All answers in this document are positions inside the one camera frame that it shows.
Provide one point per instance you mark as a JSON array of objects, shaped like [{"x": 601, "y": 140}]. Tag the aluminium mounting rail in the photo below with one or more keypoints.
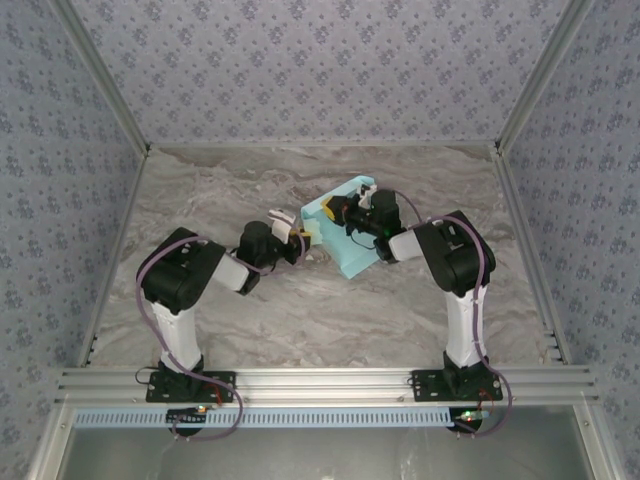
[{"x": 320, "y": 385}]

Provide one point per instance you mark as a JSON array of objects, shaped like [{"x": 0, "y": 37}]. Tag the grey metal sheet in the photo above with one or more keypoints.
[{"x": 320, "y": 455}]

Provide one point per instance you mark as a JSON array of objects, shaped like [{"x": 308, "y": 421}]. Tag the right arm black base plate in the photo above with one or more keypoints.
[{"x": 430, "y": 390}]

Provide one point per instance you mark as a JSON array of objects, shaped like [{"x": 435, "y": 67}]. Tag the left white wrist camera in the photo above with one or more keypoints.
[{"x": 281, "y": 225}]

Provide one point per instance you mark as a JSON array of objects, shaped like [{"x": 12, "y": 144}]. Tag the aluminium frame leg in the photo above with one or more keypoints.
[
  {"x": 600, "y": 445},
  {"x": 50, "y": 445}
]

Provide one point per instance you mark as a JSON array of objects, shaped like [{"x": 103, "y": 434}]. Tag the aluminium frame post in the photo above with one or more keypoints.
[
  {"x": 107, "y": 80},
  {"x": 538, "y": 80}
]

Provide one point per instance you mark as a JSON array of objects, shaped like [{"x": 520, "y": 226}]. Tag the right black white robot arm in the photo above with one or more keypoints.
[{"x": 460, "y": 260}]

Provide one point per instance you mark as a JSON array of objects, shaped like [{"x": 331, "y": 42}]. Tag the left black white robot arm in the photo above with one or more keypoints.
[{"x": 180, "y": 270}]

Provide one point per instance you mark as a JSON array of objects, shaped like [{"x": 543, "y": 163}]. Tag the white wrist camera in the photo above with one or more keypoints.
[
  {"x": 281, "y": 225},
  {"x": 366, "y": 192}
]

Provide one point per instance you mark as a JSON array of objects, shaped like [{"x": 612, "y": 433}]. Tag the light blue paper box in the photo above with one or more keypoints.
[{"x": 350, "y": 260}]

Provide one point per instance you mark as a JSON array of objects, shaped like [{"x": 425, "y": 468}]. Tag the small black controller board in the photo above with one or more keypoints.
[
  {"x": 185, "y": 416},
  {"x": 470, "y": 417}
]

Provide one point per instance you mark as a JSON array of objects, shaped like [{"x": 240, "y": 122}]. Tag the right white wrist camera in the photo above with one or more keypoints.
[{"x": 366, "y": 192}]

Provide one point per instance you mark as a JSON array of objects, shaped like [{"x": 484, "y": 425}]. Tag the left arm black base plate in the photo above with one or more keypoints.
[{"x": 220, "y": 390}]

